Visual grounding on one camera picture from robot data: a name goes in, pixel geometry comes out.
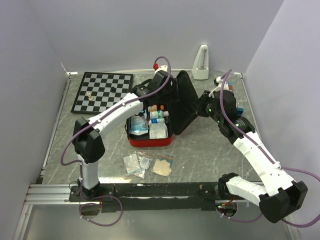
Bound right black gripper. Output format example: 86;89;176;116
190;90;224;124

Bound amber medicine bottle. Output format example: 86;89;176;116
147;104;165;113

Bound clear green-label bottle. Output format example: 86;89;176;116
149;110;169;119

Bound blue white small bottle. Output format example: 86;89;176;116
149;118;166;124

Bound red black medicine case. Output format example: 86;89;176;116
126;70;199;148

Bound white gauze packet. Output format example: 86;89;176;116
149;123;168;139

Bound blue white bandage packet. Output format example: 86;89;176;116
129;110;149;136

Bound black handled scissors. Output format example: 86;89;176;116
135;112;147;122

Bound clear bag with pads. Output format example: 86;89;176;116
123;153;141;175

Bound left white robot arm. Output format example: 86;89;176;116
72;65;173;201

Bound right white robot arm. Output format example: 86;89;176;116
196;90;308;223

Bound blue toy block stack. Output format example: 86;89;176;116
236;107;244;117

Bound grey orange blue toy stick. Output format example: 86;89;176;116
226;81;233;92

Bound white metronome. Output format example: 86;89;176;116
191;44;209;80

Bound black white chessboard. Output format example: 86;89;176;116
71;71;134;115

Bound white blue wipe sachet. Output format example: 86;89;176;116
135;151;154;179

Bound beige bandage patch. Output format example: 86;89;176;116
152;155;174;177

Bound black base bar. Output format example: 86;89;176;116
69;182;233;213

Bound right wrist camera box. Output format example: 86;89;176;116
213;76;223;87

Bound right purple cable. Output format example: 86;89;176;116
215;69;320;228

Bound aluminium frame rail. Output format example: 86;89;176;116
23;181;83;206

